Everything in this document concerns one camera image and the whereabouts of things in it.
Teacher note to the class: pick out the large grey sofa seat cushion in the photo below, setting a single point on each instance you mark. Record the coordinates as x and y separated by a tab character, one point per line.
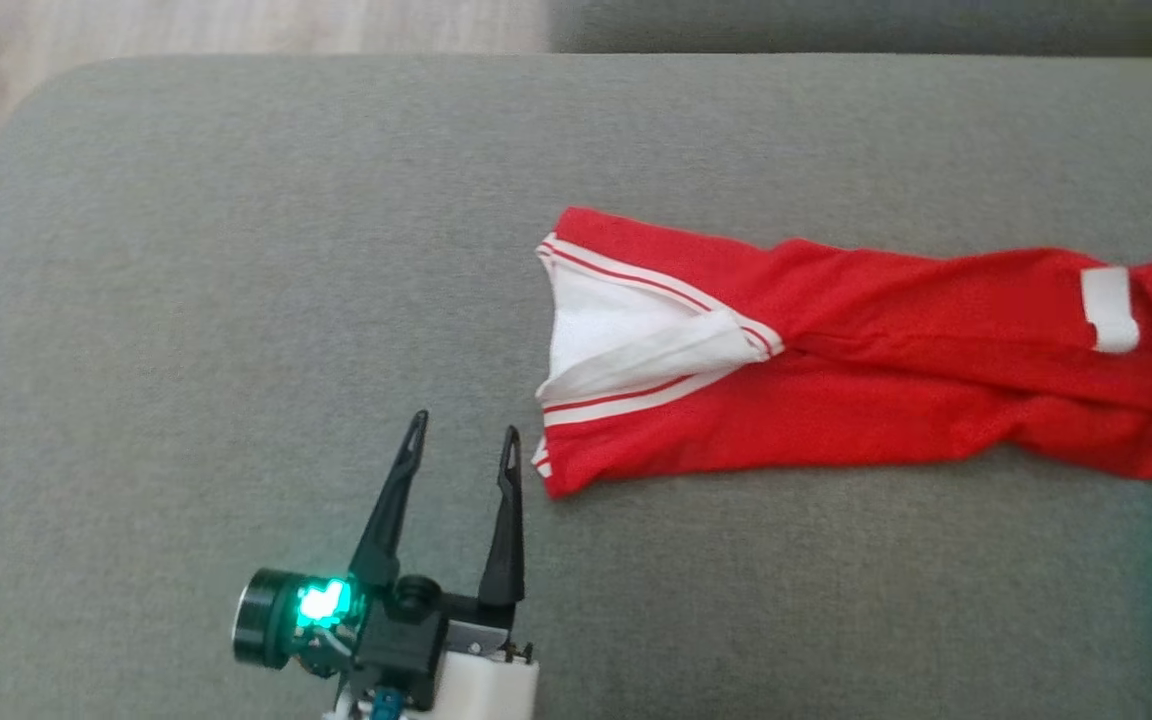
236	350

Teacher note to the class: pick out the small grey sofa cushion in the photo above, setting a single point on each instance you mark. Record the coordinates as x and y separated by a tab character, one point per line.
866	25

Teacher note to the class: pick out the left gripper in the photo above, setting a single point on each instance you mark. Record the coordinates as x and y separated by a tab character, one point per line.
386	640

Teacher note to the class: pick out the red basketball jersey number 23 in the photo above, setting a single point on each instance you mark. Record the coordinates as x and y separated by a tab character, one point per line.
836	370

